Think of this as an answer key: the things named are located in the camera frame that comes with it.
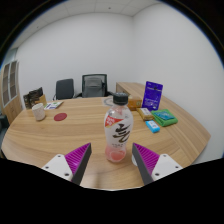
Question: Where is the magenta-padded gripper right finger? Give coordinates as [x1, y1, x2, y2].
[131, 142, 184, 186]

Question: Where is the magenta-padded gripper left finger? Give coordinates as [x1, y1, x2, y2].
[41, 142, 93, 186]

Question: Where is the clear bottle with pink drink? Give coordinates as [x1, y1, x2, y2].
[103, 92, 134, 163]

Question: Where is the small light blue box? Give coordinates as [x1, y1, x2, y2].
[145, 119, 161, 134]

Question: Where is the green folded cloth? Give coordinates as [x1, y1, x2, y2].
[150, 108, 179, 128]

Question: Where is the small yellow-brown box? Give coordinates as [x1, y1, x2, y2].
[136, 107, 155, 121]

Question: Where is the flat round red coaster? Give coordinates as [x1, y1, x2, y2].
[53, 112, 68, 122]

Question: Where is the teal packet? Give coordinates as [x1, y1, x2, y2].
[156, 111, 176, 121]

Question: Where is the orange-brown cardboard box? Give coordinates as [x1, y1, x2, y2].
[126, 95, 143, 111]

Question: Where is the white printed leaflet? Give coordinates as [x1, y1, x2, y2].
[43, 100, 64, 111]

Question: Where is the white patterned paper cup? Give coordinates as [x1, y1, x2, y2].
[31, 102, 46, 122]

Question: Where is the purple upright package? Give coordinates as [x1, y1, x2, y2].
[141, 80, 164, 111]

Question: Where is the dark brown printed box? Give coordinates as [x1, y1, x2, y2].
[30, 97, 42, 108]

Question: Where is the dark office chair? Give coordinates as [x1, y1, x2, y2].
[52, 78, 75, 101]

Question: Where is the grey mesh office chair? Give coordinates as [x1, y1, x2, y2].
[74, 73, 114, 99]

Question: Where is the black open tray box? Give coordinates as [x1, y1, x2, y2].
[28, 86, 44, 100]

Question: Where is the black chair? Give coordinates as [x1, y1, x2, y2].
[0, 113, 10, 135]

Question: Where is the wooden shelf cabinet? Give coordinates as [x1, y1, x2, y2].
[0, 59, 24, 125]

